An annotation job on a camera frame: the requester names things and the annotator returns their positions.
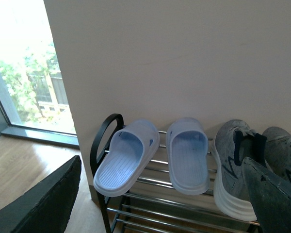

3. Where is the grey knit sneaker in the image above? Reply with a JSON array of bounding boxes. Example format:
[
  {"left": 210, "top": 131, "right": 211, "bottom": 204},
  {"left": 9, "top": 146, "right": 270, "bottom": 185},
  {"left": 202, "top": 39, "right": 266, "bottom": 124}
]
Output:
[
  {"left": 262, "top": 127, "right": 291, "bottom": 183},
  {"left": 211, "top": 119, "right": 267, "bottom": 222}
]

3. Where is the light blue slide slipper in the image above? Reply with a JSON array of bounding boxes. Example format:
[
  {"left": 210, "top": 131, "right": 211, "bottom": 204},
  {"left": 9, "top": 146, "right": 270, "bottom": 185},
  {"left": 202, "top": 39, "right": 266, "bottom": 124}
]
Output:
[
  {"left": 165, "top": 117, "right": 210, "bottom": 196},
  {"left": 94, "top": 119, "right": 160, "bottom": 197}
]

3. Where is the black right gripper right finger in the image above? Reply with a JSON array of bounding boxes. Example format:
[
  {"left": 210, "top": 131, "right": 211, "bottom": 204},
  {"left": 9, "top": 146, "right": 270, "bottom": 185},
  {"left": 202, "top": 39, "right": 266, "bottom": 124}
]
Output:
[{"left": 242, "top": 157, "right": 291, "bottom": 233}]

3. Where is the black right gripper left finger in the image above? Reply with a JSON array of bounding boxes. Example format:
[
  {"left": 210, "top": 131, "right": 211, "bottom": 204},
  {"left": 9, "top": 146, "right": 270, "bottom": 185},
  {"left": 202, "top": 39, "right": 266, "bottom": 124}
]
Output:
[{"left": 0, "top": 155, "right": 81, "bottom": 233}]

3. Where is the black metal shoe rack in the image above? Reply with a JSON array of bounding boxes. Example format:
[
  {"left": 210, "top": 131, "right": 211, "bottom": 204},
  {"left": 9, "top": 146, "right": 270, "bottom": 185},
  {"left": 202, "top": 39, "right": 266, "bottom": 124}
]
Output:
[{"left": 90, "top": 114, "right": 262, "bottom": 233}]

